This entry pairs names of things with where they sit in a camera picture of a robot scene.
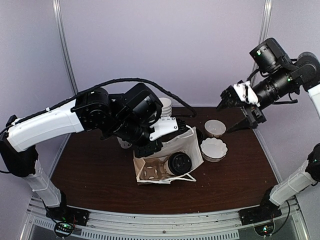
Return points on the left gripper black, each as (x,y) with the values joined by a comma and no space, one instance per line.
(142,152)

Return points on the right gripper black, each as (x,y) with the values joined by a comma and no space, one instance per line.
(251,121)

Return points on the brown cardboard cup carrier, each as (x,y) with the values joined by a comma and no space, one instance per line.
(153,170)

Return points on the brown paper takeout bag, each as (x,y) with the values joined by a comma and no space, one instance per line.
(185,142)

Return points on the black lid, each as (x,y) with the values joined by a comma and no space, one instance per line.
(179,163)

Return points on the stack of white paper cups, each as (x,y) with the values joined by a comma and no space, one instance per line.
(166,109)

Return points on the single white paper cup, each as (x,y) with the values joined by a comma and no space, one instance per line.
(167,169)

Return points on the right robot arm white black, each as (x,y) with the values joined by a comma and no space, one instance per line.
(285,77)

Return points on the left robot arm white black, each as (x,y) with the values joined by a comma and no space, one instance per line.
(129,116)

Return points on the white cup holding straws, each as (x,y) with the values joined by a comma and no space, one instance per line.
(123,144)

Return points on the plain white round bowl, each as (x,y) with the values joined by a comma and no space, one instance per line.
(214,128)

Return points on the stack of black cup lids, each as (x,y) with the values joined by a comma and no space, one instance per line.
(200,135)

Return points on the white scalloped bowl black rim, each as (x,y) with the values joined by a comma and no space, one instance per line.
(213,149)

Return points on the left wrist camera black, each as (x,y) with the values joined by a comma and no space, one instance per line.
(143,103)

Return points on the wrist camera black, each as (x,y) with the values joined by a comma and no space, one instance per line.
(143,103)
(270,56)

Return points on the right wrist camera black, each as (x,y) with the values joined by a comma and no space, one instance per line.
(270,56)

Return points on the right aluminium corner post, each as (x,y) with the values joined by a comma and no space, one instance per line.
(265,22)

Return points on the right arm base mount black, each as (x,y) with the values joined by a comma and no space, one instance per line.
(263,212)

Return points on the aluminium front rail frame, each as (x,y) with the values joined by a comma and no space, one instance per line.
(216,225)

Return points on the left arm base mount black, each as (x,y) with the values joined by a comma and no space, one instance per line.
(67,214)

